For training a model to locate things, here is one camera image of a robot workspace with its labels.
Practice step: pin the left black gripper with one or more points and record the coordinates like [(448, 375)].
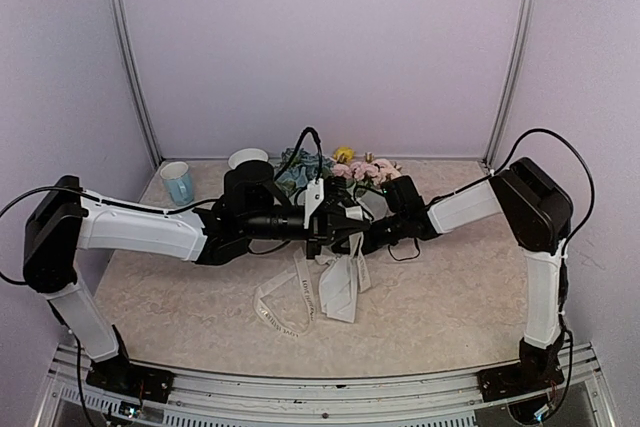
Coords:
[(330, 222)]

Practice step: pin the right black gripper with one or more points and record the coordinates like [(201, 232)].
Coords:
[(368, 244)]

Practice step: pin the cream ribbon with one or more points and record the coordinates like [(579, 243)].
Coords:
[(309, 294)]

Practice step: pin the yellow fake flower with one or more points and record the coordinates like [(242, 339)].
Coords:
[(344, 155)]

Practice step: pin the blue hydrangea fake flower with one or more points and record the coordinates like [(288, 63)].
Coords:
[(297, 174)]

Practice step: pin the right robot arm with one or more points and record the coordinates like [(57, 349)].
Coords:
[(472, 283)]

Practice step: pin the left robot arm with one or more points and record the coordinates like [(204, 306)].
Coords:
[(210, 233)]

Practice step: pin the white bowl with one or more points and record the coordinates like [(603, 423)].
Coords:
[(245, 155)]

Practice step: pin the light blue mug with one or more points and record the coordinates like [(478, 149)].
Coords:
[(177, 181)]

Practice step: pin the aluminium front rail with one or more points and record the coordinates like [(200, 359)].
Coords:
[(201, 398)]

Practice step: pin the right aluminium frame post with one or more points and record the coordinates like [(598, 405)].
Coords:
[(516, 58)]

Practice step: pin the aluminium frame post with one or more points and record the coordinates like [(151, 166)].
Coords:
[(516, 58), (134, 82)]

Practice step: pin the left aluminium frame post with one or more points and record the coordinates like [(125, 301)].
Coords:
[(134, 82)]

